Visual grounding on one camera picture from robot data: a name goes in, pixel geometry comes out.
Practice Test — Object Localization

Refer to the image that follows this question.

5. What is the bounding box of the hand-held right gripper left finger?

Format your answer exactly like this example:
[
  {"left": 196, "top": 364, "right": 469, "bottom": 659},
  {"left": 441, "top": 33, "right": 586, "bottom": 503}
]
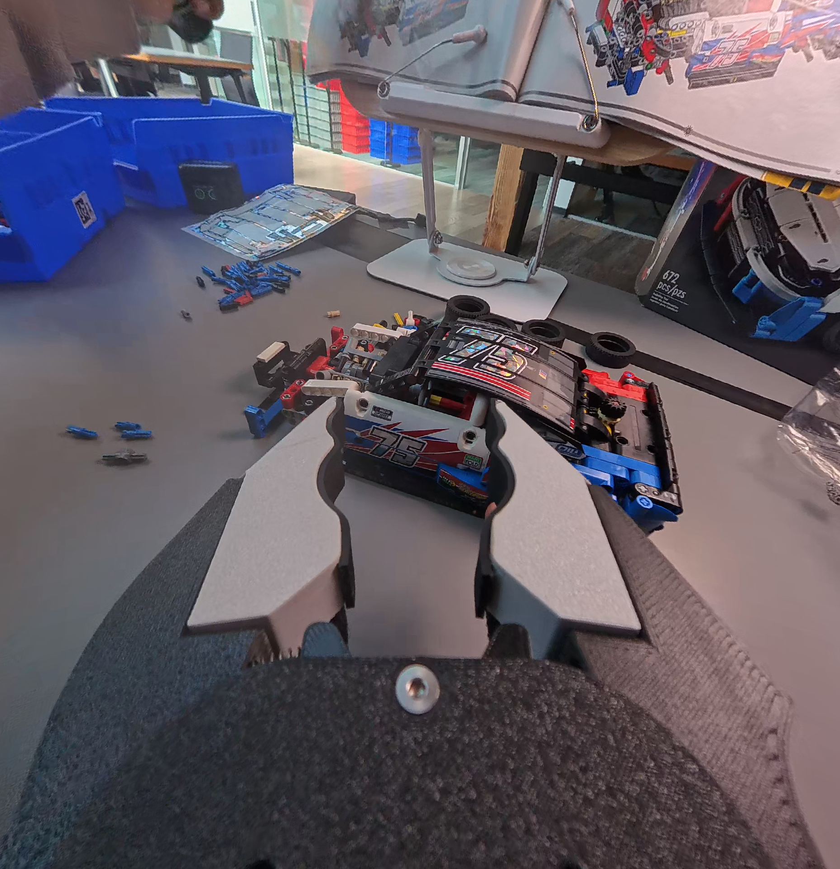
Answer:
[{"left": 183, "top": 397, "right": 357, "bottom": 654}]

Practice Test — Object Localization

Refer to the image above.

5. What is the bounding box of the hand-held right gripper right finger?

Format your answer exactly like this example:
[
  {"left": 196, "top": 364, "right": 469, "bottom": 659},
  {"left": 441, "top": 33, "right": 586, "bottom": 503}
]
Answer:
[{"left": 474, "top": 397, "right": 645, "bottom": 657}]

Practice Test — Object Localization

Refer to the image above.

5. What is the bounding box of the toy brick race car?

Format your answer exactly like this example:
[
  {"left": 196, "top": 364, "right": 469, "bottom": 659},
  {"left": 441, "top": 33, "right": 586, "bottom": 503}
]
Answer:
[{"left": 242, "top": 313, "right": 685, "bottom": 535}]

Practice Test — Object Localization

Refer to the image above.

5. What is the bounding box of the pile of blue brick pins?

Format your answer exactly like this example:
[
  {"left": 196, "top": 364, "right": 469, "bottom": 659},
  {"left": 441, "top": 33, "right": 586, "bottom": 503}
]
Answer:
[{"left": 198, "top": 261, "right": 302, "bottom": 312}]

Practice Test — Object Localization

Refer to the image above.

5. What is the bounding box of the white book stand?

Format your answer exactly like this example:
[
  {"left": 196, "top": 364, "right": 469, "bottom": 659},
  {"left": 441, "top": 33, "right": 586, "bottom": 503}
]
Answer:
[{"left": 366, "top": 5, "right": 611, "bottom": 306}]

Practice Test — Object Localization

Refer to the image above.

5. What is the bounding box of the building instruction booklet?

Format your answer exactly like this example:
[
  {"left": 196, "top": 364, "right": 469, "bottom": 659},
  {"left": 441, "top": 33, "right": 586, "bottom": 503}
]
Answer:
[{"left": 304, "top": 0, "right": 840, "bottom": 202}]

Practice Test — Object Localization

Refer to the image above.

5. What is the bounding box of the person's left forearm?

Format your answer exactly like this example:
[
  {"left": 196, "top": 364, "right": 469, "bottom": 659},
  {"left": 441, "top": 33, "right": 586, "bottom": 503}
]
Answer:
[{"left": 0, "top": 0, "right": 146, "bottom": 130}]

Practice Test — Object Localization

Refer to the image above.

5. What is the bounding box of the grey desk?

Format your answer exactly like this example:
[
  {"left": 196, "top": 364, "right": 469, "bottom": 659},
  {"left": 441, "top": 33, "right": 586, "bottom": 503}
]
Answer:
[{"left": 0, "top": 204, "right": 840, "bottom": 869}]

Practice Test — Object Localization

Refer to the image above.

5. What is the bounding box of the person's left hand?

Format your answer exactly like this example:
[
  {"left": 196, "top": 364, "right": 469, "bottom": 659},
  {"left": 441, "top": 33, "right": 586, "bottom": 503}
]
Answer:
[{"left": 136, "top": 0, "right": 226, "bottom": 24}]

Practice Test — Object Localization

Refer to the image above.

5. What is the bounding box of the stack of red blue bins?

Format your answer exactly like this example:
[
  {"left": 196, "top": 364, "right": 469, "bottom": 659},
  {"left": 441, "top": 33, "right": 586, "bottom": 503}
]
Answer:
[{"left": 293, "top": 77, "right": 421, "bottom": 168}]

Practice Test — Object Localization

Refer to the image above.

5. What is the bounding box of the holographic sticker sheet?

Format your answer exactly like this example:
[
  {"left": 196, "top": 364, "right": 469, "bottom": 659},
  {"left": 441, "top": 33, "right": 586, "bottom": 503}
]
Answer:
[{"left": 181, "top": 182, "right": 361, "bottom": 263}]

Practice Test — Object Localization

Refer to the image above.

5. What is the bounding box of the blue storage bin with tag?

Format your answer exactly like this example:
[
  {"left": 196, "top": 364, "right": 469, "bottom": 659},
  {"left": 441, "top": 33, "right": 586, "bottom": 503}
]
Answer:
[{"left": 0, "top": 108, "right": 126, "bottom": 283}]

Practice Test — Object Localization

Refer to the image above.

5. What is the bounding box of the toy car set box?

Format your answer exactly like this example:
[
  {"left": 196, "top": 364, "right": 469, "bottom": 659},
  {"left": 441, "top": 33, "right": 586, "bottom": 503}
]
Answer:
[{"left": 633, "top": 159, "right": 840, "bottom": 358}]

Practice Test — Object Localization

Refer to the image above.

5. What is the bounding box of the pile of clear plastic bags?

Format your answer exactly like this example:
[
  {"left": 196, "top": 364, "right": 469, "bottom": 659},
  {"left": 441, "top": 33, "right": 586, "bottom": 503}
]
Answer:
[{"left": 776, "top": 366, "right": 840, "bottom": 514}]

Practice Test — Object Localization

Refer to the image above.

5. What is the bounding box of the wooden post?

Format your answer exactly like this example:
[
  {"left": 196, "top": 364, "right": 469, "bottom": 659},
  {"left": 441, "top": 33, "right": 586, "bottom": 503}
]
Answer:
[{"left": 482, "top": 142, "right": 527, "bottom": 249}]

